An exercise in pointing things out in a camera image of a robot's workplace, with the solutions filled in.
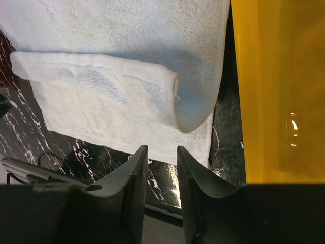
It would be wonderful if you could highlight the light blue towel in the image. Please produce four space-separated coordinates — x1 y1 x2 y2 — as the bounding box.
1 1 230 166

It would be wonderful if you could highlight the yellow plastic bin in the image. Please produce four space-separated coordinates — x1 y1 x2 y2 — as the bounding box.
231 1 324 183

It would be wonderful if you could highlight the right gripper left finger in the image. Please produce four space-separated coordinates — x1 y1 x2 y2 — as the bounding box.
1 145 148 243

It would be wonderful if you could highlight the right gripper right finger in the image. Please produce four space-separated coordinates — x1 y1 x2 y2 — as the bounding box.
177 146 324 243

